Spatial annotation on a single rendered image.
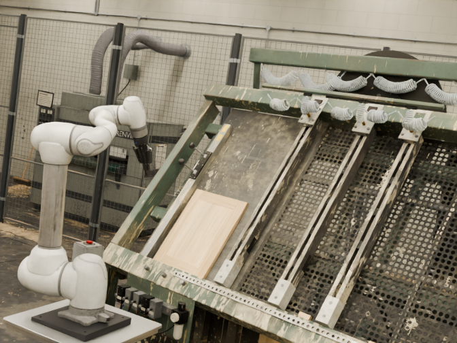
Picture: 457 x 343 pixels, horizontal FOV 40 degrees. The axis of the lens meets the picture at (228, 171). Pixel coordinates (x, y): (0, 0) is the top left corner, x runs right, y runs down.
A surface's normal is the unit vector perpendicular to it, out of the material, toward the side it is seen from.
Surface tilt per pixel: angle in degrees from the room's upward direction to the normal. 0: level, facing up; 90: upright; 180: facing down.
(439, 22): 90
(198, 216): 54
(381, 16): 90
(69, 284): 87
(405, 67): 90
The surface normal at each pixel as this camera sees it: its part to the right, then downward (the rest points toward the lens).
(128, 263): -0.42, -0.58
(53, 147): -0.08, 0.21
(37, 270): -0.20, 0.02
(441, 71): -0.63, -0.01
